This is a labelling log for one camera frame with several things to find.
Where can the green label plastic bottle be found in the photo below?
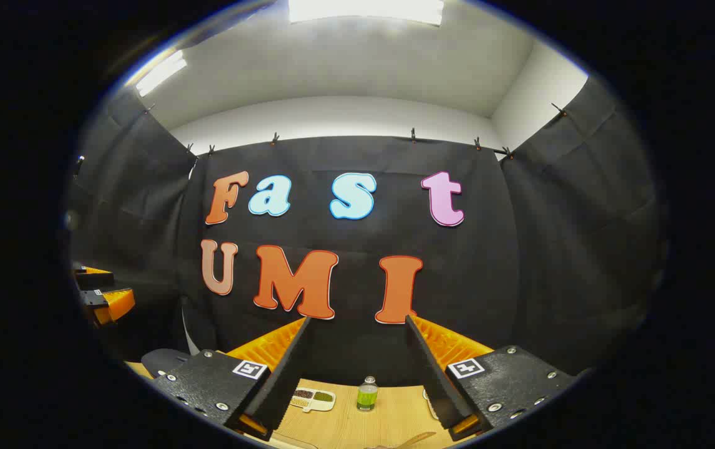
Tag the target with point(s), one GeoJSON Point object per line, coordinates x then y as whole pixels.
{"type": "Point", "coordinates": [367, 399]}

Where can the white divided bean dish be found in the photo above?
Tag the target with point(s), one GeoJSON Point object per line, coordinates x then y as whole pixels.
{"type": "Point", "coordinates": [313, 399]}

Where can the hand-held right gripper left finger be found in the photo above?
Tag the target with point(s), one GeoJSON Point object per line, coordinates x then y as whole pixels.
{"type": "Point", "coordinates": [285, 380]}

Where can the black backdrop cloth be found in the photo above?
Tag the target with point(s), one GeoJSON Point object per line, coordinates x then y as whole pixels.
{"type": "Point", "coordinates": [507, 249]}

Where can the ceiling light panel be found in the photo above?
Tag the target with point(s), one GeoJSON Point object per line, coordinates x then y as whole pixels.
{"type": "Point", "coordinates": [161, 73]}
{"type": "Point", "coordinates": [366, 9]}

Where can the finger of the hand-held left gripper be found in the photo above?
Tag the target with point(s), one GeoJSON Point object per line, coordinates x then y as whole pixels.
{"type": "Point", "coordinates": [92, 279]}
{"type": "Point", "coordinates": [105, 305]}

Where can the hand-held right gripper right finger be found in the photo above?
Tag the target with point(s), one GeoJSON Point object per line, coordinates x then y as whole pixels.
{"type": "Point", "coordinates": [435, 380]}

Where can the white toaster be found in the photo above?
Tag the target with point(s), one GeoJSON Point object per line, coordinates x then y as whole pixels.
{"type": "Point", "coordinates": [429, 402]}

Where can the black silver rice cooker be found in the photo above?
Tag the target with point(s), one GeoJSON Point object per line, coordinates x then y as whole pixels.
{"type": "Point", "coordinates": [167, 362]}

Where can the wooden spoon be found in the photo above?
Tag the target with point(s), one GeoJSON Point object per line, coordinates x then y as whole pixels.
{"type": "Point", "coordinates": [416, 440]}

